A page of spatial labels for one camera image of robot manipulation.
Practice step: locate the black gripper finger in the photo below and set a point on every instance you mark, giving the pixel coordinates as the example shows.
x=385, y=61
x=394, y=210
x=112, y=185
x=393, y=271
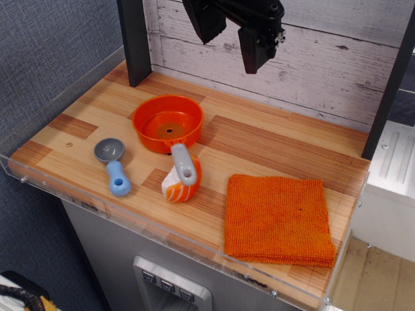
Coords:
x=207, y=22
x=257, y=47

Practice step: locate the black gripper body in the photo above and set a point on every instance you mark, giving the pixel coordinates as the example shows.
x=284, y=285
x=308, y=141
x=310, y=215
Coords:
x=262, y=14

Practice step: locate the orange pan with grey handle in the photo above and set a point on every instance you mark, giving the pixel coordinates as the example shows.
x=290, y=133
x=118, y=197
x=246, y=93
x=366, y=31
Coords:
x=171, y=124

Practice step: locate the orange folded cloth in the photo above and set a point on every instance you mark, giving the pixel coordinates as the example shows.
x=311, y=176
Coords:
x=278, y=220

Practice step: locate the grey blue toy scoop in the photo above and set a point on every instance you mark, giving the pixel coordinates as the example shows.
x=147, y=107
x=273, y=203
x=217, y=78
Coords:
x=110, y=151

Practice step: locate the toy salmon sushi piece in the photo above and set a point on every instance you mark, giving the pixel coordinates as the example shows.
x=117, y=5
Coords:
x=174, y=190

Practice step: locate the white toy sink unit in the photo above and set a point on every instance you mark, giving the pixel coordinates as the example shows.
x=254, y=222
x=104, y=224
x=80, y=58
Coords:
x=384, y=216

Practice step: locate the clear acrylic table guard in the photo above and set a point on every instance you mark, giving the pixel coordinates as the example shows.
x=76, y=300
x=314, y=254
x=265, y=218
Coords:
x=297, y=118

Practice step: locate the grey toy fridge cabinet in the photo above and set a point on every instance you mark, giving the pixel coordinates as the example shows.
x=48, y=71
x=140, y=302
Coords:
x=113, y=251

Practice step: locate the silver dispenser button panel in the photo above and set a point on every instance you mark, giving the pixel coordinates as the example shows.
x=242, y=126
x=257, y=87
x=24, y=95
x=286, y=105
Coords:
x=168, y=288

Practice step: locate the black yellow bag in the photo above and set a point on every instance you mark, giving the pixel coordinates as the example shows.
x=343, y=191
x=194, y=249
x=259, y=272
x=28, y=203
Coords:
x=19, y=293

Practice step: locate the black left frame post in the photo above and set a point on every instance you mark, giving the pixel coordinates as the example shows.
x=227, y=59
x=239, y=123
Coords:
x=135, y=40

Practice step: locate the black frame post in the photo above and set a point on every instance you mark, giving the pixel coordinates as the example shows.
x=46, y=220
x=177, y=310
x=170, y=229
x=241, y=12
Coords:
x=135, y=40
x=391, y=89

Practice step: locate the black right frame post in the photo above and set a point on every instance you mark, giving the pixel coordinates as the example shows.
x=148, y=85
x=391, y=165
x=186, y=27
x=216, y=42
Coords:
x=391, y=89

